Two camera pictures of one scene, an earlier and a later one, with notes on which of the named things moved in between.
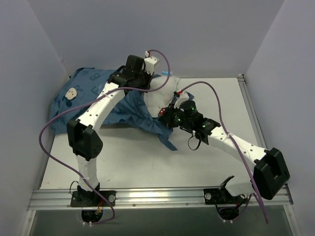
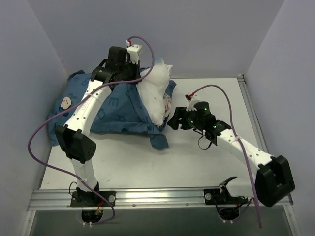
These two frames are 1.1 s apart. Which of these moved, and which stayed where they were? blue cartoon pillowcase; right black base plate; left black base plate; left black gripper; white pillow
Moved: white pillow; blue cartoon pillowcase; left black gripper
Stayed: left black base plate; right black base plate
